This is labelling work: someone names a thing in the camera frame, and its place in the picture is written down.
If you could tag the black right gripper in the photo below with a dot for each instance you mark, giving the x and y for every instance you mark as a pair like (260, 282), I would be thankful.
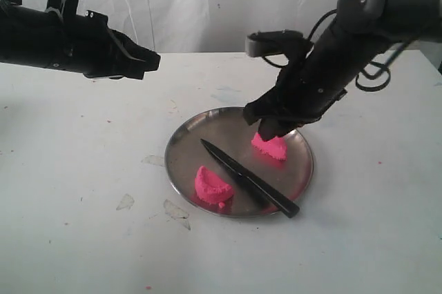
(337, 57)

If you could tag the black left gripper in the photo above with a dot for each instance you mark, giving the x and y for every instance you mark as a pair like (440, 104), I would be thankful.
(86, 46)

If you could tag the cut pink dough piece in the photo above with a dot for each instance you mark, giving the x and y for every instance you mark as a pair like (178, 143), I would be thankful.
(275, 148)

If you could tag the pink play dough lump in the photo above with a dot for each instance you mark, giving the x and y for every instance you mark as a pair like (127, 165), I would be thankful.
(210, 188)

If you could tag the black knife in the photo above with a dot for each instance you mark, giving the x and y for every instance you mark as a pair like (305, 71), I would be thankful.
(250, 181)

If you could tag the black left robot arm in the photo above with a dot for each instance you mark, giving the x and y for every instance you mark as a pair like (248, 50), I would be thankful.
(12, 31)

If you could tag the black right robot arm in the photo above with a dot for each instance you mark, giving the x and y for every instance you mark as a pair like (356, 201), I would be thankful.
(395, 23)

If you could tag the round steel plate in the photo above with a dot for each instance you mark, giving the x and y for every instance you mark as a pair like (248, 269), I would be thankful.
(225, 128)

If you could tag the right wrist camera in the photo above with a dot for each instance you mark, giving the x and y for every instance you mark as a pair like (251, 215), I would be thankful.
(289, 43)

